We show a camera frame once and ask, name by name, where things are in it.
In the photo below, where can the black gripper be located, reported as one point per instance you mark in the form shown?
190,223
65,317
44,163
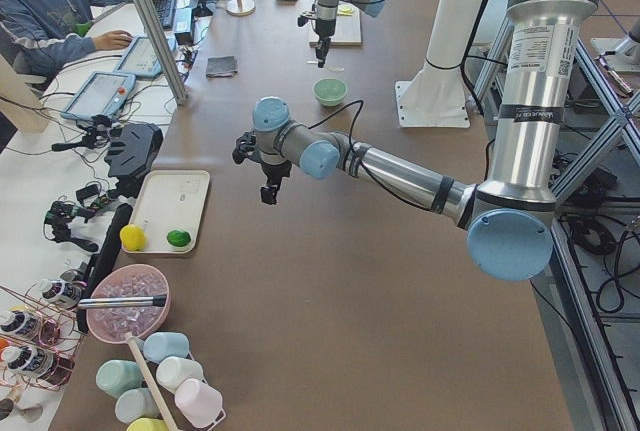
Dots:
325,31
275,169

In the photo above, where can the light green ceramic bowl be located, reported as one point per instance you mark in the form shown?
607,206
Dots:
330,92

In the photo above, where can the steel tongs on bowl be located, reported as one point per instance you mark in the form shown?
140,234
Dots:
123,302

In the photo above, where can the pink bowl of ice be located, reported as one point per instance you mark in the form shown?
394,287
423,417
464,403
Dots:
111,324

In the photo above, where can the bamboo cutting board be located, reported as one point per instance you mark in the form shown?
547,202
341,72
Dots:
348,28

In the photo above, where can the upper lemon slice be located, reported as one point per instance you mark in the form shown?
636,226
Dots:
346,9

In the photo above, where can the green lime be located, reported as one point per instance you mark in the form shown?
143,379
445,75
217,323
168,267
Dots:
178,238

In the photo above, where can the cream rabbit tray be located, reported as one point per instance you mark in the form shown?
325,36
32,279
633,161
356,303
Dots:
170,199

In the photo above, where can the folded grey cloth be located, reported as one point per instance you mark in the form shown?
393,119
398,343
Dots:
223,66

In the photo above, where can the yellow lemon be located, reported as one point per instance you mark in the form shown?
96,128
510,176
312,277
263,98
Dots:
132,238

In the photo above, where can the black keyboard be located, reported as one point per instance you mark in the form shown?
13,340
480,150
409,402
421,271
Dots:
165,10

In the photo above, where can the black flat bar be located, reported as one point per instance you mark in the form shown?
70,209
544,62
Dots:
102,263

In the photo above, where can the far teach pendant tablet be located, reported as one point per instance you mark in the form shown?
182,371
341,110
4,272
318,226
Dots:
140,59

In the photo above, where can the teach pendant tablet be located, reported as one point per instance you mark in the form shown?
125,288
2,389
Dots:
103,94
140,59

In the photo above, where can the near teach pendant tablet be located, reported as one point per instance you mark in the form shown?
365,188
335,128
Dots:
103,94

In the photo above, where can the white plastic cup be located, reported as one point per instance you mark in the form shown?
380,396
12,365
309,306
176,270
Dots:
173,371

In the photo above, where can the pink plastic cup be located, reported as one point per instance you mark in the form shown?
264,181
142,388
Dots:
200,404

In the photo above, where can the wooden cup rack pole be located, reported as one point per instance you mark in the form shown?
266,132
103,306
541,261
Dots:
132,343

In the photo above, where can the green plastic cup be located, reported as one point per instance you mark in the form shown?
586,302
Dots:
115,377

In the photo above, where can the pale blue plastic cup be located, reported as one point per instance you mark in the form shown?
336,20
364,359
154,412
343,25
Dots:
134,404

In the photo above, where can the yellow plastic cup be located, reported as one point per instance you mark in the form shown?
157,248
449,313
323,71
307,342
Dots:
147,424

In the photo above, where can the seated person in hoodie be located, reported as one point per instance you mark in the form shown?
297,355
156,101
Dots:
47,32

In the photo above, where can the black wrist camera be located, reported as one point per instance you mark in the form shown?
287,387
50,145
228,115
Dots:
245,149
306,17

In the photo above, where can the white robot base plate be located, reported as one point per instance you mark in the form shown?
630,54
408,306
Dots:
426,104

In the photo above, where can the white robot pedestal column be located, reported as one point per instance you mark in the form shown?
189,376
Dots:
452,32

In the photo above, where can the aluminium frame post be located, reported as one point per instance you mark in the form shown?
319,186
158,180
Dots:
147,13

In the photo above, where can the copper wire bottle rack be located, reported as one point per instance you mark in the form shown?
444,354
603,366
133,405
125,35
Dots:
29,320

